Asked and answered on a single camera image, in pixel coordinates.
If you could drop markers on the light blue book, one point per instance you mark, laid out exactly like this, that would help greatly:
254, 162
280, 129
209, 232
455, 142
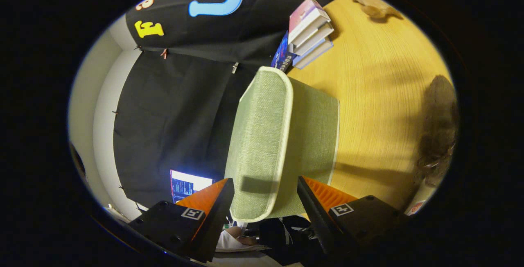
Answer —
315, 54

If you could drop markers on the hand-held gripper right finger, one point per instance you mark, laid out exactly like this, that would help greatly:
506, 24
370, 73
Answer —
315, 213

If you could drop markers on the pink cover book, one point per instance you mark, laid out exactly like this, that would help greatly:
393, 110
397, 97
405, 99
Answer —
303, 13

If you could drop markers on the silver clip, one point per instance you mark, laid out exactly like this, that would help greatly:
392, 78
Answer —
235, 67

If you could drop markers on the brown plush toy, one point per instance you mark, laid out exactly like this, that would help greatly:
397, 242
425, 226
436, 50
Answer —
372, 4

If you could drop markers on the white book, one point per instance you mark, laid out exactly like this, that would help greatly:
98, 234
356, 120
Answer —
313, 39

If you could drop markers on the black backdrop cloth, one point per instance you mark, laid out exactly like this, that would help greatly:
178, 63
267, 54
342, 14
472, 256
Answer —
176, 107

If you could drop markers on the brown fuzzy shoe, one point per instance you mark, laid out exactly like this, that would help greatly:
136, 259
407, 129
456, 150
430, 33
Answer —
440, 111

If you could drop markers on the computer monitor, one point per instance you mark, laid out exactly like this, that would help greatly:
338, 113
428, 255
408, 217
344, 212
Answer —
188, 185

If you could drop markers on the orange clip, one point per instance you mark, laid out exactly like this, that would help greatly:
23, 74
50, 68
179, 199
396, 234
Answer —
164, 53

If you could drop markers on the green fabric storage box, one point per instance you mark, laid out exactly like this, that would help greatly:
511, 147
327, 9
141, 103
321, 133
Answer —
262, 136

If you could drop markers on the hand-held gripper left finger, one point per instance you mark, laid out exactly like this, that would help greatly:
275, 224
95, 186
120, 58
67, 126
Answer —
217, 218

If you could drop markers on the dark blue book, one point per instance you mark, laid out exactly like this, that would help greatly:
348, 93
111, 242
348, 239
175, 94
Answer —
282, 54

